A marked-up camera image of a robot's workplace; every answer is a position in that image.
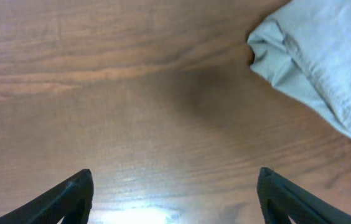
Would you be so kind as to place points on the beige folded trousers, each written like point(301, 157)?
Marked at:
point(304, 50)

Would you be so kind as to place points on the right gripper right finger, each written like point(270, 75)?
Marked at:
point(282, 201)

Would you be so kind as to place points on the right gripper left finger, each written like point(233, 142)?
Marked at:
point(68, 202)

